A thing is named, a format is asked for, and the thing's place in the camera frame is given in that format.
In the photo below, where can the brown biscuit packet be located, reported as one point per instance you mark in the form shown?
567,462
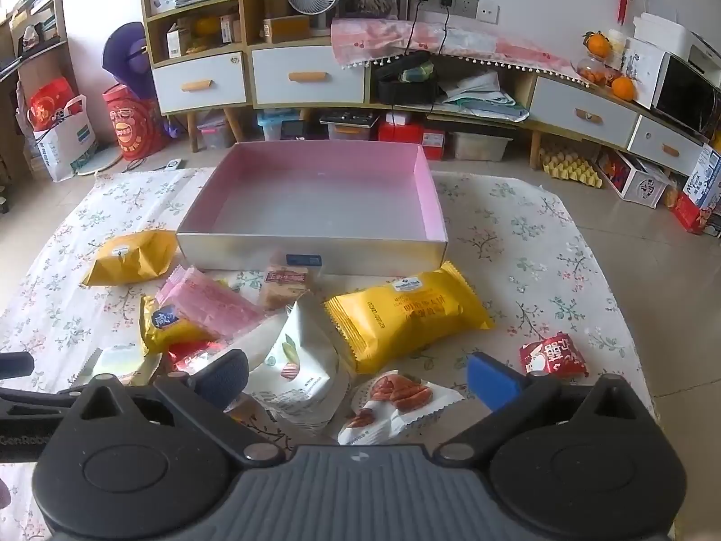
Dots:
284,287

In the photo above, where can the clear box blue lid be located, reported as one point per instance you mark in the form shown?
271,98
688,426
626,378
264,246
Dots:
269,124

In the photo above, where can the microwave oven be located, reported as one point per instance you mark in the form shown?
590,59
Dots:
684,96

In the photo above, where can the orange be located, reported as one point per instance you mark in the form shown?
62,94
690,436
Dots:
622,87
597,44

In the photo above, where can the pink cardboard box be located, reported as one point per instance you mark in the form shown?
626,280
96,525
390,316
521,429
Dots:
315,197

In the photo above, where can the white box red contents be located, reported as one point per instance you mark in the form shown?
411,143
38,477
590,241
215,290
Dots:
636,180

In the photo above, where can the small cardboard box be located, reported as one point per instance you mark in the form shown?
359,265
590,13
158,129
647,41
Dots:
230,28

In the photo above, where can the yellow egg tray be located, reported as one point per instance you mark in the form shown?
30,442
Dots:
569,166

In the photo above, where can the wooden shelf cabinet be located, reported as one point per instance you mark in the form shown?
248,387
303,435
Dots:
248,28

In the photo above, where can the pile of folded cloths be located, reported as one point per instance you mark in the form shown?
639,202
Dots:
479,96

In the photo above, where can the orange round item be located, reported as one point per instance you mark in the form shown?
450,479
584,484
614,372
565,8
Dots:
207,26

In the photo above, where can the black box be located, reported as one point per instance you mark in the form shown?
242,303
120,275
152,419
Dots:
405,90

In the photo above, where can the white foam box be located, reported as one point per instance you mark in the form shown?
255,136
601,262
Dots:
664,31

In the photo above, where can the wooden low cabinet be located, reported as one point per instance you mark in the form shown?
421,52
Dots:
521,90

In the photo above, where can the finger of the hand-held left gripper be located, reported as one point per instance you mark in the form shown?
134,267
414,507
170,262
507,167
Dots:
14,365
28,399

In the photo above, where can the red gift packet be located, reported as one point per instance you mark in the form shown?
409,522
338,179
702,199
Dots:
688,213

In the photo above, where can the white printed carton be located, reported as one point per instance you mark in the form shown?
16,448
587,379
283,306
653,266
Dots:
642,70

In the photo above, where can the blue white milk carton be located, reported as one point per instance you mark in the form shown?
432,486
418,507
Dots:
704,180

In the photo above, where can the large yellow snack packet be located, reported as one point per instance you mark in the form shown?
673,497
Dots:
132,256
405,315

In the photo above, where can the clear packet white snack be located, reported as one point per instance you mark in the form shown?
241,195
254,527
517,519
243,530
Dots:
256,344

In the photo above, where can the white green pastry packet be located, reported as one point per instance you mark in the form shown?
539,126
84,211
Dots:
121,363

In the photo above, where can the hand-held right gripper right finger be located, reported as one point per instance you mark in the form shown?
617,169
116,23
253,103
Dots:
494,382

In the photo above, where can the yellow cracker packet blue label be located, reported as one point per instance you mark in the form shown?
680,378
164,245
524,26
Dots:
163,327

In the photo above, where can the small red snack packet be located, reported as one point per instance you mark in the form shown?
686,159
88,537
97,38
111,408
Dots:
555,355

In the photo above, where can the purple plush toy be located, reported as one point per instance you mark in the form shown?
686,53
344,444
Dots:
127,56

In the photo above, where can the white green snack packet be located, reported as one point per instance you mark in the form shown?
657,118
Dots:
301,366

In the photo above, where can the red flat box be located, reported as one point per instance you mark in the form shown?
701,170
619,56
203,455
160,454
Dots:
411,135

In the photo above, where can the clear storage box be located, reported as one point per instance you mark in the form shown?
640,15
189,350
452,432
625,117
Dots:
481,146
349,127
215,132

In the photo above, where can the red gift bag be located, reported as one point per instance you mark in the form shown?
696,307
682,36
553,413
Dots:
48,104

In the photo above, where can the white shopping bag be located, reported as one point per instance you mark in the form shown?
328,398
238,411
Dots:
62,146

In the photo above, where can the white nut print packet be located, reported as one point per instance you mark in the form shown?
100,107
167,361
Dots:
394,400

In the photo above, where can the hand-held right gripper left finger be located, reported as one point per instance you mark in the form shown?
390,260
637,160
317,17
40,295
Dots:
225,376

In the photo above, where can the white round base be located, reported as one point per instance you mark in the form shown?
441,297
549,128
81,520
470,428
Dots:
96,163

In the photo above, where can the wall socket panel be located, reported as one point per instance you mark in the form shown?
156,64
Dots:
459,7

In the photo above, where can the pink snack packet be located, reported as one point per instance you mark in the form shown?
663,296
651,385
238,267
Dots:
214,304

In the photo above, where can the pink cloth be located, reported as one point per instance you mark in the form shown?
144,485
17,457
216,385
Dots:
383,39

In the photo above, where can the white small device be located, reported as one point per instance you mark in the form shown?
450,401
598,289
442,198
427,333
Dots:
174,163

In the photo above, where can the black small device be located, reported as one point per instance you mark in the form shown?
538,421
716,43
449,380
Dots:
293,129

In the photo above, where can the tall white carton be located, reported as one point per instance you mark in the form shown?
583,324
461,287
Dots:
177,44

